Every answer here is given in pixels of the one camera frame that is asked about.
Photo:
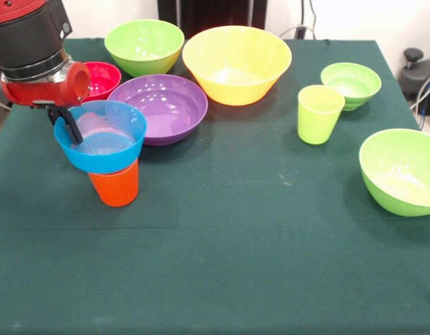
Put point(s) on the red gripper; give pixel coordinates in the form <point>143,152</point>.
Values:
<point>40,91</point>

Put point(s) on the blue bowl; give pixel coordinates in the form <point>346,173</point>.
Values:
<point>100,162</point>

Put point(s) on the orange cup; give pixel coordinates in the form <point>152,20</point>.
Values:
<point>117,190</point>

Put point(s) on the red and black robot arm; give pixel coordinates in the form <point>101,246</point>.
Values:
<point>26,35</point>

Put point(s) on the pink bowl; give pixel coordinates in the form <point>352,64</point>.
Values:
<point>105,82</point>

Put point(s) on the purple bowl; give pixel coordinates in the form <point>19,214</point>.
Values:
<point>166,111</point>

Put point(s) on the large light green bowl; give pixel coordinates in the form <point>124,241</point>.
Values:
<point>141,42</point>
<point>393,195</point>

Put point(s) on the large yellow bowl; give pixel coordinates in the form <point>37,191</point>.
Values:
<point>236,90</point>

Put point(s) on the dark green tablecloth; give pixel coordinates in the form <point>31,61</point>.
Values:
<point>215,261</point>

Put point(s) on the yellow-green cup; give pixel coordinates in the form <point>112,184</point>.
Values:
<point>316,125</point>

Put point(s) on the black power plug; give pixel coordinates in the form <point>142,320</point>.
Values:
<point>300,32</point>

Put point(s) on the small green bowl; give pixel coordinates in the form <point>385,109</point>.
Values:
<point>354,83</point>

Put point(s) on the black knobbed stand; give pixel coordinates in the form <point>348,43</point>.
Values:
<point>414,56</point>

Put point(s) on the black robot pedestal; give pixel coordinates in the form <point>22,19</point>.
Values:
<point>208,14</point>

